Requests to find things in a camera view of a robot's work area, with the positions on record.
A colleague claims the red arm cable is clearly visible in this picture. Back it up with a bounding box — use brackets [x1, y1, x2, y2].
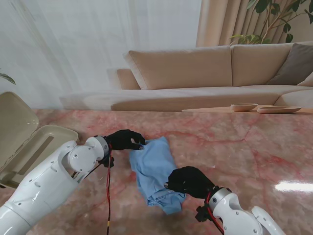
[104, 144, 115, 235]
[204, 192, 225, 233]

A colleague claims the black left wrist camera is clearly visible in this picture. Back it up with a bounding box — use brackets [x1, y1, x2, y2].
[102, 156, 115, 169]

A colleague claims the light blue button shirt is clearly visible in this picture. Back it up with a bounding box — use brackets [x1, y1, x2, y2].
[129, 136, 188, 215]

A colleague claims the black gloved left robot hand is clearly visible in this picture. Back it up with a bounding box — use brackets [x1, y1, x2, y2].
[106, 129, 146, 151]

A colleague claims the beige pleated curtain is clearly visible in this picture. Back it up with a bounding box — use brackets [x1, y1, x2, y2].
[195, 0, 313, 47]

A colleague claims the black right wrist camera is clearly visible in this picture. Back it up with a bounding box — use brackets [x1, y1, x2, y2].
[195, 205, 209, 223]

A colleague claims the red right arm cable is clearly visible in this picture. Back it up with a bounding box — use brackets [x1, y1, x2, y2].
[204, 192, 225, 233]

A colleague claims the white sheer curtain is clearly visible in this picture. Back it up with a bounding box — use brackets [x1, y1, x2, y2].
[0, 0, 203, 110]

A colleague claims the grey sofa cushion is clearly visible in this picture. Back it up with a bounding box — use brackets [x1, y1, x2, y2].
[268, 43, 313, 86]

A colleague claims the cream sofa cushion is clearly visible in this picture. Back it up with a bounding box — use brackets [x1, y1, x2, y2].
[297, 73, 313, 87]

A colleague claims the tall green leafy plant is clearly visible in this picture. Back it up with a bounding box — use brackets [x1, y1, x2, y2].
[229, 0, 313, 45]

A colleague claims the red left arm cable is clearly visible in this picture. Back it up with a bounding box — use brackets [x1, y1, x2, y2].
[104, 144, 115, 235]

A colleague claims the single green plant leaf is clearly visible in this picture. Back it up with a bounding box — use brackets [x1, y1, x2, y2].
[0, 72, 16, 85]

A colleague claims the round wooden bowl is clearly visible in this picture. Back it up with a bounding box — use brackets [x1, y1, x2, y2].
[231, 103, 259, 112]

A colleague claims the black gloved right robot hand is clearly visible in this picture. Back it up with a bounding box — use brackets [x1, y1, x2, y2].
[163, 165, 220, 200]

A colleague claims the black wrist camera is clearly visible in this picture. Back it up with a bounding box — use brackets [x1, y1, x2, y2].
[195, 205, 209, 223]
[102, 156, 115, 169]

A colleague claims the beige sectional sofa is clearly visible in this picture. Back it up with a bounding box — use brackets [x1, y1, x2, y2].
[60, 41, 313, 112]

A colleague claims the beige hard-shell suitcase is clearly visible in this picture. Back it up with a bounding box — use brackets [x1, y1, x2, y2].
[0, 92, 79, 189]

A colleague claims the flat wooden tray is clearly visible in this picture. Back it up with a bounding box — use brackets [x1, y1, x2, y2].
[256, 105, 303, 114]

